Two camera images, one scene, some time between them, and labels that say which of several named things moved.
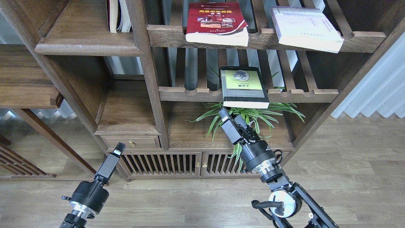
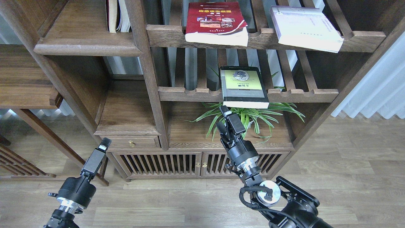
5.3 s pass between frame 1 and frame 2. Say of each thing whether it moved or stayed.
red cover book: stayed
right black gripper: moved
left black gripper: moved
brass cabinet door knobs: stayed
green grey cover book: stayed
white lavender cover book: stayed
